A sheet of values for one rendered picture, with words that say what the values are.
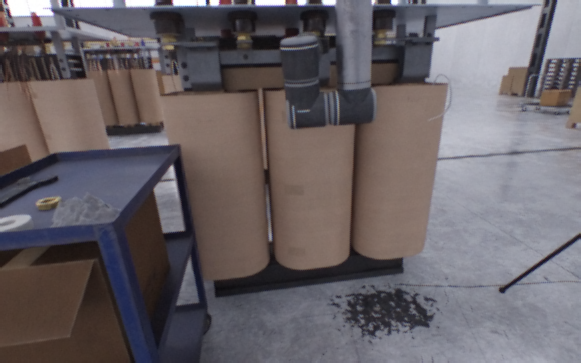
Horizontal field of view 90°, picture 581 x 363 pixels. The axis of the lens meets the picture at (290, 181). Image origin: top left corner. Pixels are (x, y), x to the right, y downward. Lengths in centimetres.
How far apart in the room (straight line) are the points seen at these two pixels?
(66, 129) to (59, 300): 270
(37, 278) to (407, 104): 132
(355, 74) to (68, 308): 84
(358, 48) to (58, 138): 288
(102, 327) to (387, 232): 124
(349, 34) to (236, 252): 104
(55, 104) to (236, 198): 228
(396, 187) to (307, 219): 45
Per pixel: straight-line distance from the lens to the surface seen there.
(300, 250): 148
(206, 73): 126
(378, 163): 143
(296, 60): 87
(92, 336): 83
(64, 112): 329
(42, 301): 70
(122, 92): 705
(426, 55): 147
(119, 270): 67
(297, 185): 132
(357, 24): 90
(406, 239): 165
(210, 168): 128
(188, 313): 154
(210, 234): 141
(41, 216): 83
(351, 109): 92
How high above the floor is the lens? 115
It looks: 21 degrees down
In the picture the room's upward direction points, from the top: 2 degrees counter-clockwise
